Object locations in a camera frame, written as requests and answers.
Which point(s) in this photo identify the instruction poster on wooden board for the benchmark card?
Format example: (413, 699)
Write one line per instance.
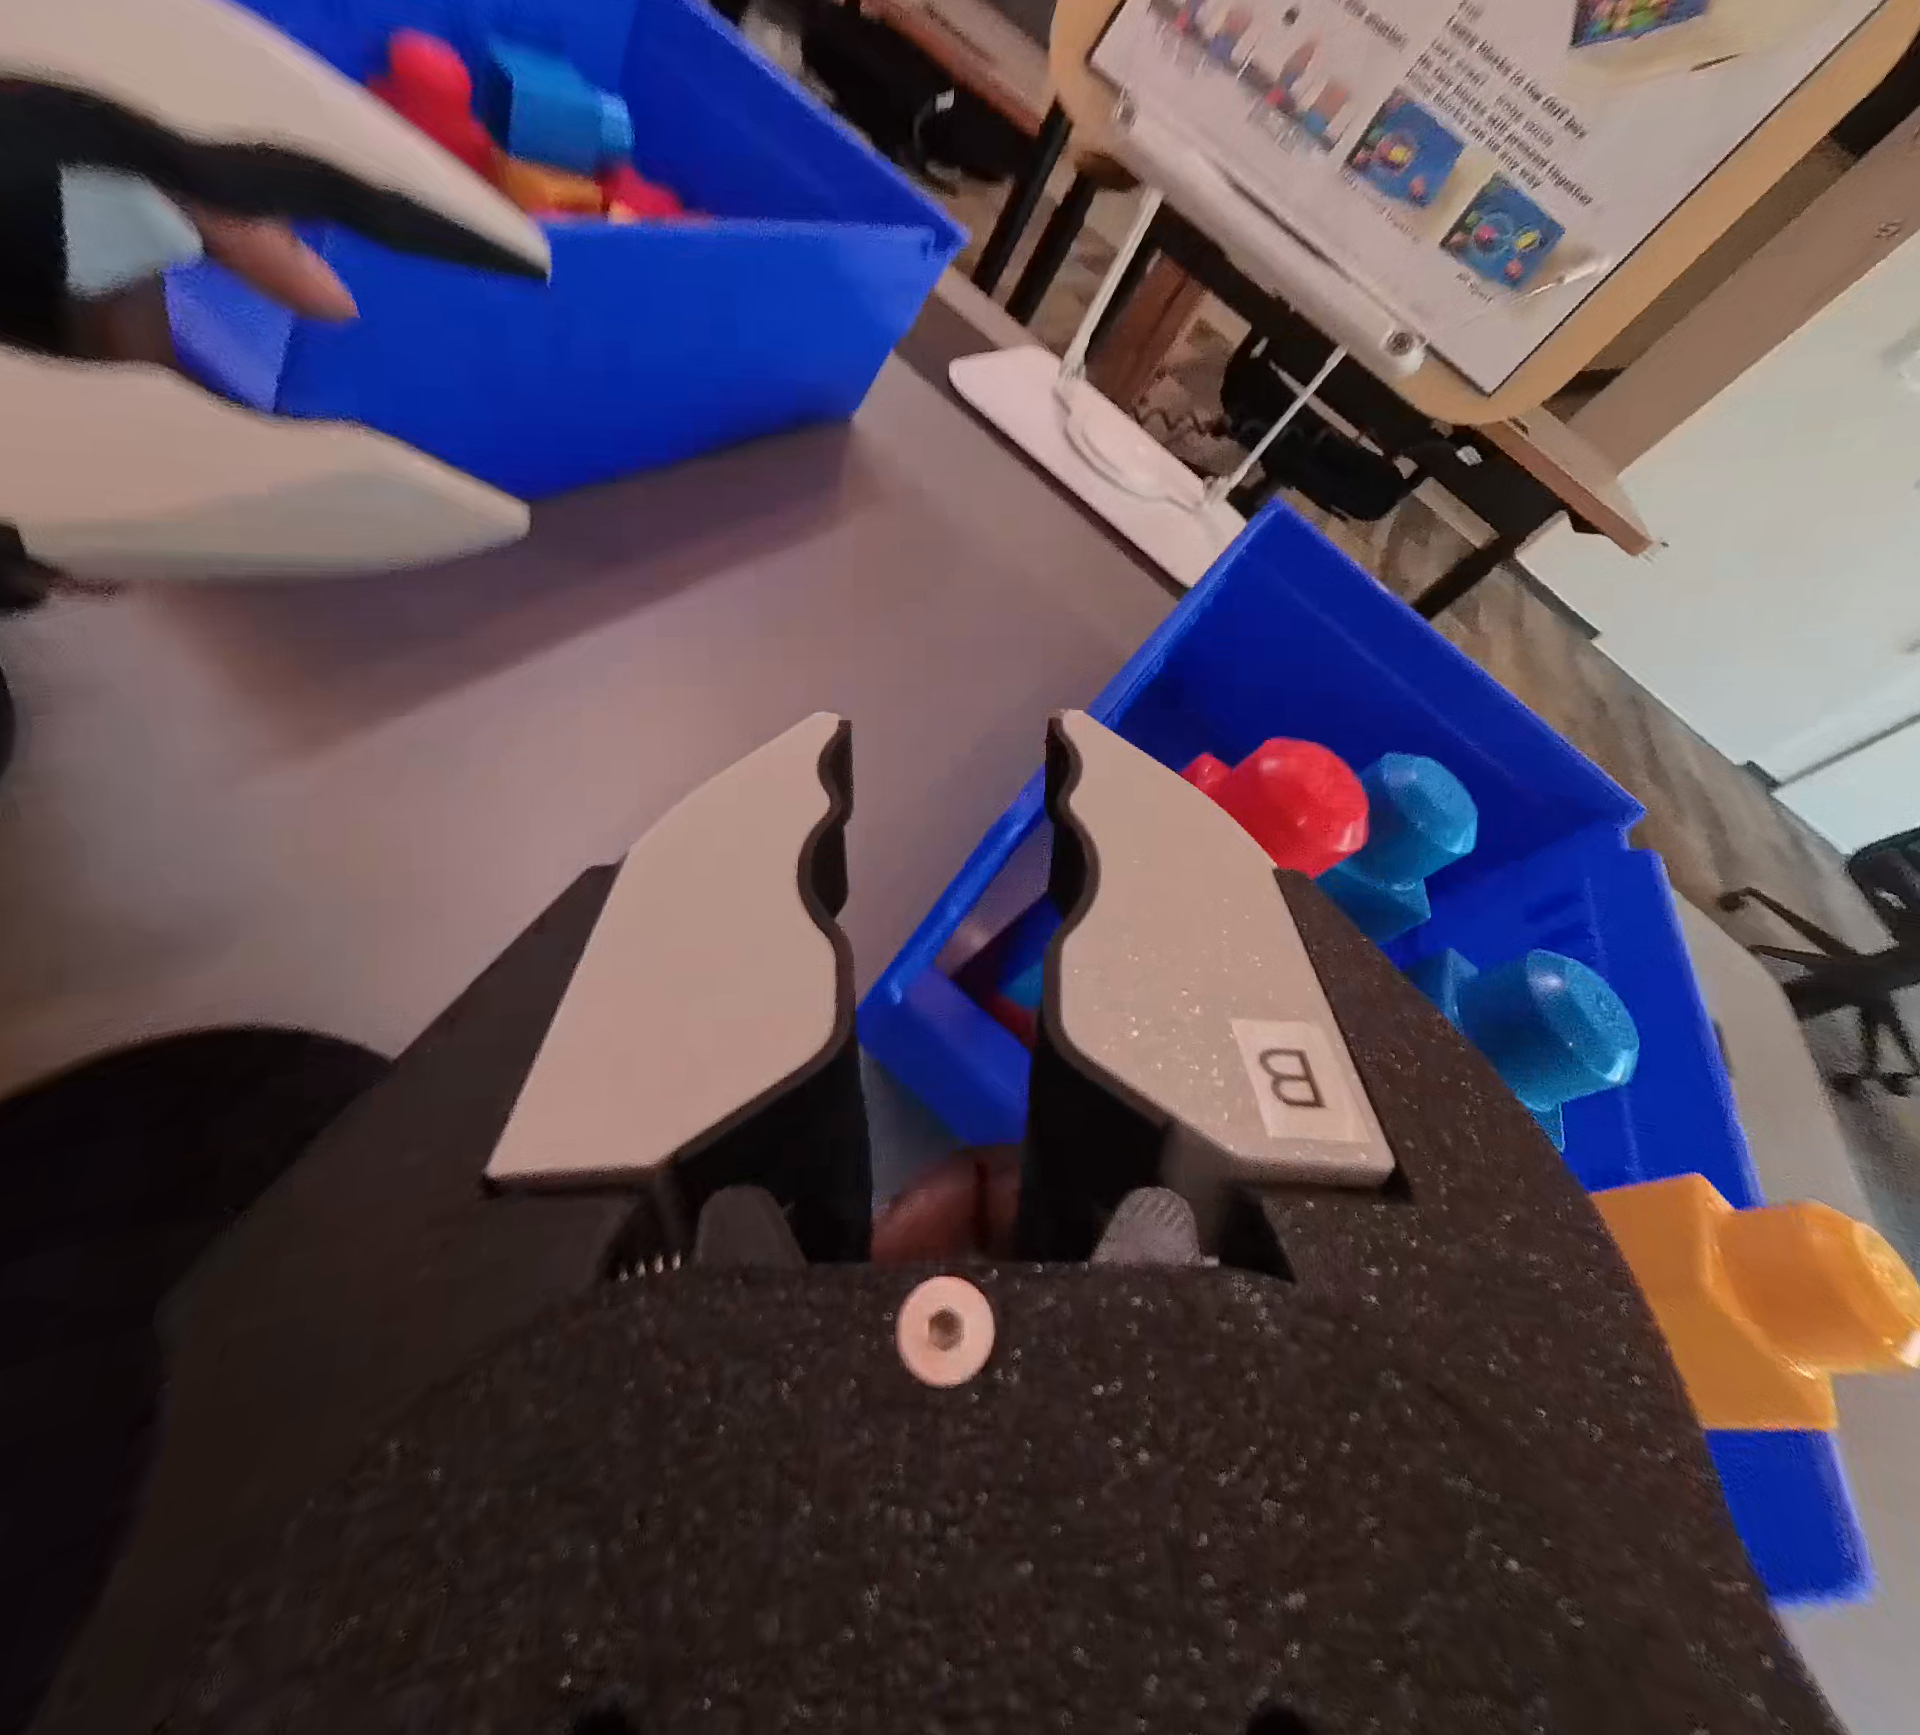
(1501, 115)

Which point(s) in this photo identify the yellow toy block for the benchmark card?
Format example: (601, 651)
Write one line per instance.
(1695, 1300)

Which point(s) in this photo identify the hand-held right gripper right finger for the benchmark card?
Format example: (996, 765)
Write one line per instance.
(1185, 971)

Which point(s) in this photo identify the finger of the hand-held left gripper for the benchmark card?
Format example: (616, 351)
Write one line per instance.
(180, 41)
(225, 491)

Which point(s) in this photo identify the person's left hand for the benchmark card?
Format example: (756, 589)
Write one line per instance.
(285, 273)

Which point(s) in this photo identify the blue plastic bin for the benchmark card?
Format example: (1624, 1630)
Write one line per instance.
(1304, 627)
(601, 371)

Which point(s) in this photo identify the red toy block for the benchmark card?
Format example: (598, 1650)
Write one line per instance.
(1290, 807)

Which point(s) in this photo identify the black dimpled pad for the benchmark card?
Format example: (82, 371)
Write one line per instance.
(121, 1166)

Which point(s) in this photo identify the blue toy block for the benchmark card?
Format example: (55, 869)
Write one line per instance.
(1545, 1031)
(1419, 821)

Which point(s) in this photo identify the white poster stand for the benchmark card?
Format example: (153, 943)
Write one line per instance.
(1034, 423)

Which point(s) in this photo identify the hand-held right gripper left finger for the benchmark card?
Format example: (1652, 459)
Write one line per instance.
(690, 971)

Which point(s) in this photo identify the wooden desk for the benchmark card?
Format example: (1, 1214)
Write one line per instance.
(990, 63)

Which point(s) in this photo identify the black office chair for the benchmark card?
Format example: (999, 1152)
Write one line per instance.
(1893, 867)

